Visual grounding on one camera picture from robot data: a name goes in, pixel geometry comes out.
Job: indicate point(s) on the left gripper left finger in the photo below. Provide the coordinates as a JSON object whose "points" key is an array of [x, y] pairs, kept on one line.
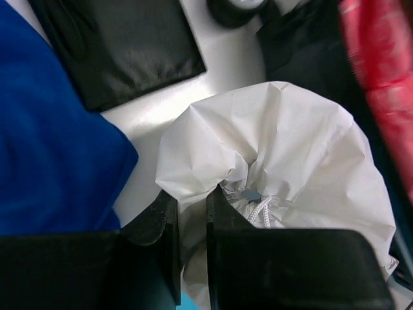
{"points": [[136, 267]]}

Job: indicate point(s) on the black folded pouch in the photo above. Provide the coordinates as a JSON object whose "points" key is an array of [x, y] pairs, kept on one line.
{"points": [[116, 51]]}

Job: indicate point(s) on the open grey lined suitcase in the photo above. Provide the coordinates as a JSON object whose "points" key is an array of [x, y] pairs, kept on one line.
{"points": [[305, 47]]}

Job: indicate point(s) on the royal blue cloth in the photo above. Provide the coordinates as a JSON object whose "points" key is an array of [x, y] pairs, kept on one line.
{"points": [[62, 168]]}

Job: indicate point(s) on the pink patterned garment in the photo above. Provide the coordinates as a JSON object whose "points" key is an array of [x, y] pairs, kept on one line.
{"points": [[379, 45]]}

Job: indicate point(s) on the black tape roll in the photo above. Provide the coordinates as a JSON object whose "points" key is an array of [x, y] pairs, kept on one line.
{"points": [[235, 14]]}

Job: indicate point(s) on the light blue t-shirt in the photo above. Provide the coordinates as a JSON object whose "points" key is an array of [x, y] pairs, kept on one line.
{"points": [[190, 303]]}

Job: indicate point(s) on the white drawstring bag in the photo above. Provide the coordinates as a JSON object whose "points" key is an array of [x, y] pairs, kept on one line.
{"points": [[285, 157]]}

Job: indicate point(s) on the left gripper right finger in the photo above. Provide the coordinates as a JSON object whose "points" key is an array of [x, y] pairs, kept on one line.
{"points": [[251, 268]]}

